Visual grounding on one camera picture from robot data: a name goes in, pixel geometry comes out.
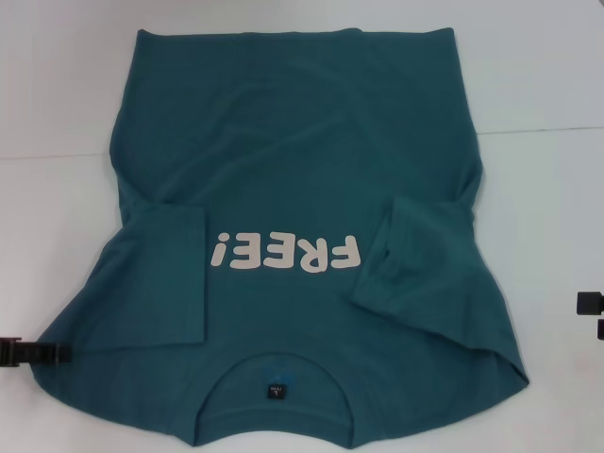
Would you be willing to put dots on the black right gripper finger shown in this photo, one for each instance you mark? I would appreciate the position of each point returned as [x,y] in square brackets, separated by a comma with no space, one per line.
[600,329]
[591,303]

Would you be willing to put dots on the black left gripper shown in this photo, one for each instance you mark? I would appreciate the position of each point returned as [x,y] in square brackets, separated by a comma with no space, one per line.
[10,351]

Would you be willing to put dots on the blue shirt with FREE print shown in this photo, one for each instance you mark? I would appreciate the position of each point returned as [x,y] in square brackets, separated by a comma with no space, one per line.
[292,141]

